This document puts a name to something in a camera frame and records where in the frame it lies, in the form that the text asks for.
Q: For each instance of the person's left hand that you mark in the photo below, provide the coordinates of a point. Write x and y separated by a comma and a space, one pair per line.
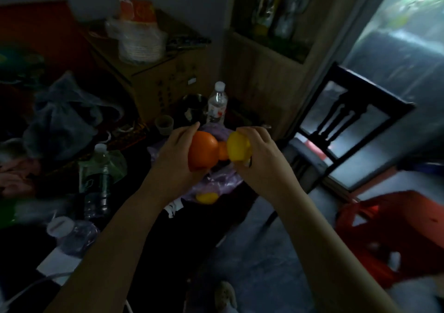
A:
170, 174

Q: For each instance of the person's right hand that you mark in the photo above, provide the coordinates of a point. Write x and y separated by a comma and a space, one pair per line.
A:
270, 174

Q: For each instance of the purple plastic bag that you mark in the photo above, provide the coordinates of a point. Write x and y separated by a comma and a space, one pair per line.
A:
225, 181

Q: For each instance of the person's right forearm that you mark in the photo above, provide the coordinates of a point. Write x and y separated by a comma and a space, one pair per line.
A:
329, 260

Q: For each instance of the person's left forearm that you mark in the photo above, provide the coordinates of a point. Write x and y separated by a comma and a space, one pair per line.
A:
111, 260

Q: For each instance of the crumpled white paper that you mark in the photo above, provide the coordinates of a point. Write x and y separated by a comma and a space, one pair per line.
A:
173, 208

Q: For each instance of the small brown cup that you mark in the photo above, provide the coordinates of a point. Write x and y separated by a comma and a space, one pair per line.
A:
163, 125

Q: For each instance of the light green plastic bag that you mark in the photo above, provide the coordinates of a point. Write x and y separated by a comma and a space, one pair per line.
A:
118, 167

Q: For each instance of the patterned brown gold cloth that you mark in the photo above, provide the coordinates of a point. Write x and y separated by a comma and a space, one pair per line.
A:
135, 131

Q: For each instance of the dark metal mug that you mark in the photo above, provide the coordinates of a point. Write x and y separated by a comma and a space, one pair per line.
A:
194, 106

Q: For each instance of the water bottle dark green label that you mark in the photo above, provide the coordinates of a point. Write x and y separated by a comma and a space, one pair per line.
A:
99, 184

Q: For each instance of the water bottle red label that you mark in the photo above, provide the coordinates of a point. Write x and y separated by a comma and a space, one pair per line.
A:
216, 106

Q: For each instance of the brown cardboard box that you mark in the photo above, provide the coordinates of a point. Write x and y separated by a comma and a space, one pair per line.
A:
156, 84

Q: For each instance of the clear plastic water bottle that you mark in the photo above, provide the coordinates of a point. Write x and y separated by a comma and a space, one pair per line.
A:
76, 236

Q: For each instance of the grey plastic bag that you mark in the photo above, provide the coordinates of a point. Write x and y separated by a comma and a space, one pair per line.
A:
62, 122

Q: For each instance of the white perforated shoe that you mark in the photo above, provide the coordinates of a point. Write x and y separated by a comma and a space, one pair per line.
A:
225, 297

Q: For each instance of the white plastic bag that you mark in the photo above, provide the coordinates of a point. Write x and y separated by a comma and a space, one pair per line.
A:
138, 46

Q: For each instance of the dark wooden chair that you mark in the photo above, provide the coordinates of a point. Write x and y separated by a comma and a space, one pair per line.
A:
367, 82

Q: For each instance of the white paper napkin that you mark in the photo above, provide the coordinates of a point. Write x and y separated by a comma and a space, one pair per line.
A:
59, 264

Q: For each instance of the red plastic stool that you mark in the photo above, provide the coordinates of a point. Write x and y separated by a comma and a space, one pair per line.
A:
409, 219

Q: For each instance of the pink cloth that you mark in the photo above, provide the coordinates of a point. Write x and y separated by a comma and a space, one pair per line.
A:
17, 179

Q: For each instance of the orange red packet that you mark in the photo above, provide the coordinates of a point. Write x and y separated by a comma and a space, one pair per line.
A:
137, 11

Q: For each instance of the glass sliding door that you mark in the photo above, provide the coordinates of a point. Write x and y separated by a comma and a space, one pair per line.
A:
399, 53

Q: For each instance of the green patterned bag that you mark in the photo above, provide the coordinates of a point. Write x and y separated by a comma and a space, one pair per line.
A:
20, 63

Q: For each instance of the red panel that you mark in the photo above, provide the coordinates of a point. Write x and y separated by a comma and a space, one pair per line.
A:
41, 28

